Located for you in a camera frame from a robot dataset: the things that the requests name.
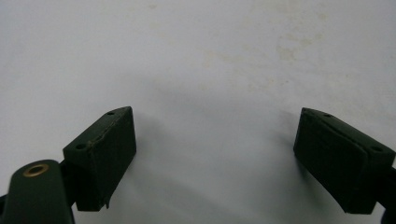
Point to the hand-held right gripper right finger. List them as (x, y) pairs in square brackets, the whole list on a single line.
[(336, 161)]

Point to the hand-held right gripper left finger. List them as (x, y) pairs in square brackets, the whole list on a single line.
[(102, 158)]

